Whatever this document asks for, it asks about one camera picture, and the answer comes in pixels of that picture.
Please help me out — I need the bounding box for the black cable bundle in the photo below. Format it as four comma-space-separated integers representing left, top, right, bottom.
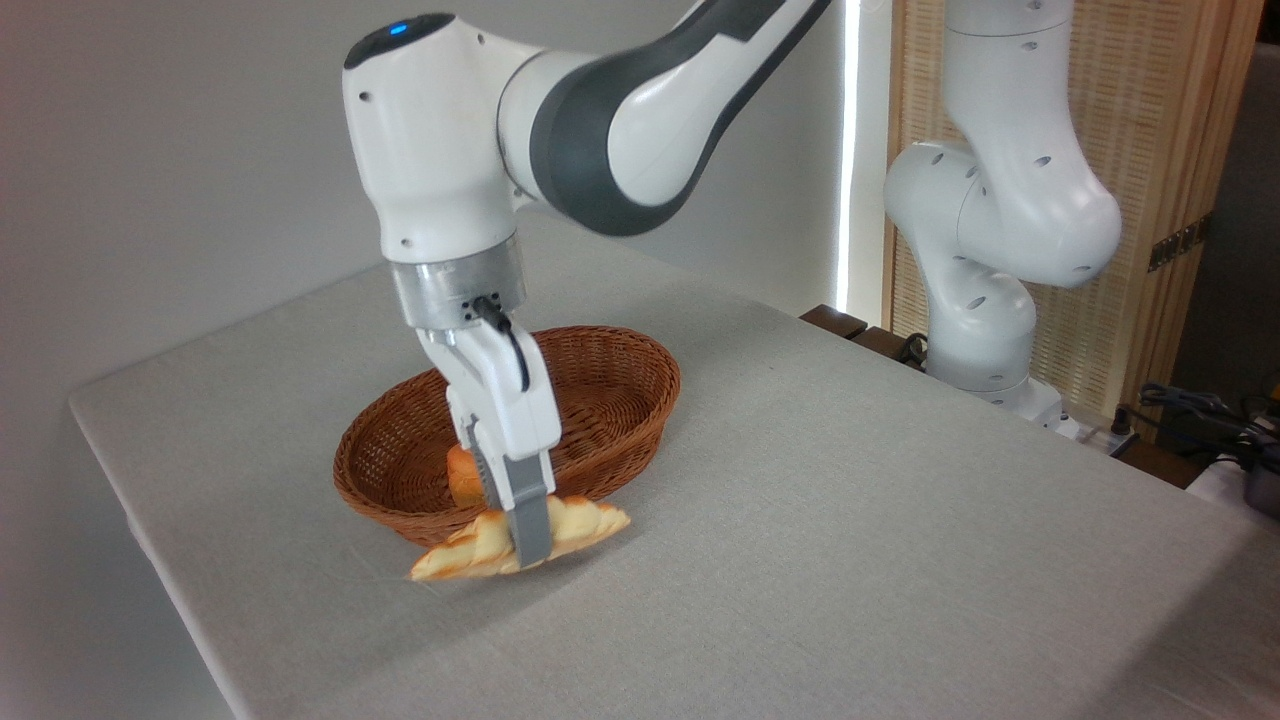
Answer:
1138, 383, 1280, 471

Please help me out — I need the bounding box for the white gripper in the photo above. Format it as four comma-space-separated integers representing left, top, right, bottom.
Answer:
418, 315, 563, 569

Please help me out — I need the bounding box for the grey tablecloth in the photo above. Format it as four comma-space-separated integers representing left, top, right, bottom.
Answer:
68, 235, 1280, 720

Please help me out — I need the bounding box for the black screen hinge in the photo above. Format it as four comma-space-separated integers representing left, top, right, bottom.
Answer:
1148, 213, 1213, 273

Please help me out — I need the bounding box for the round orange bread roll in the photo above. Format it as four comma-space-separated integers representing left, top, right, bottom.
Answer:
446, 444, 493, 509

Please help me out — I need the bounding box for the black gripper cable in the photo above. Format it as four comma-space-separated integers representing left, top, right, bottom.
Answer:
473, 295, 531, 393

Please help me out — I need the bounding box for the dark wooden furniture edge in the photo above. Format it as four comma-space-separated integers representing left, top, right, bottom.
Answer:
800, 305, 926, 371

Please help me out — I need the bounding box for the white power strip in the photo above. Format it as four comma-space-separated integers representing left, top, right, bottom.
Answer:
1058, 412, 1141, 458

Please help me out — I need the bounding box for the brown wicker basket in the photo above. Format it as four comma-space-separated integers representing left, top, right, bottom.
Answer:
333, 325, 681, 549

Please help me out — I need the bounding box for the long braided bread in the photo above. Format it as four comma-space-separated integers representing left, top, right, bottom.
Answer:
408, 497, 632, 582

